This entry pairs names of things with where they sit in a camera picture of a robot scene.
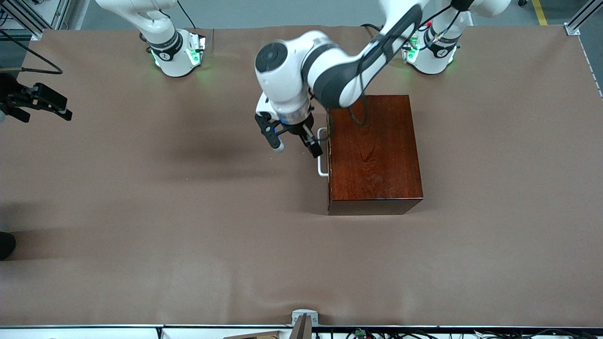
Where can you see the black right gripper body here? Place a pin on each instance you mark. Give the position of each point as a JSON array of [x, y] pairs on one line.
[[9, 92]]

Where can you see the small green connector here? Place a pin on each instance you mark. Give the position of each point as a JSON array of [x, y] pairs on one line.
[[360, 333]]

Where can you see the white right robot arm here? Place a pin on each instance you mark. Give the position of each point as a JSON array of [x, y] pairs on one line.
[[172, 63]]

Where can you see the light brown board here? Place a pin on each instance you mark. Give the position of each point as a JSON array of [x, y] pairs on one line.
[[259, 335]]

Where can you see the grey metal camera mount bracket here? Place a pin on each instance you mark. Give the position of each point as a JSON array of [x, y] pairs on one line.
[[304, 314]]

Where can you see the black rounded object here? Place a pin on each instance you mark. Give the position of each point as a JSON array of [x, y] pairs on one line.
[[5, 245]]

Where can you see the large table cover mat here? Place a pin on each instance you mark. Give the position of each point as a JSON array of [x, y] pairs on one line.
[[235, 259]]

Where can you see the dark brown wooden cabinet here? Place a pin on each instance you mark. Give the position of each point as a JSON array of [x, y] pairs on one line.
[[377, 160]]

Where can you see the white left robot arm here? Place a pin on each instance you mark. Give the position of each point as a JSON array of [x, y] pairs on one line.
[[282, 84]]

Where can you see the aluminium profile beam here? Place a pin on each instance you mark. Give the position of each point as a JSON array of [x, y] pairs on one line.
[[577, 21]]

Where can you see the aluminium frame rack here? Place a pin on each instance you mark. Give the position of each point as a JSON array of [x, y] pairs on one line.
[[61, 14]]

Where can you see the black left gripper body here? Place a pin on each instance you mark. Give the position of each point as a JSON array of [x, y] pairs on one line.
[[298, 129]]

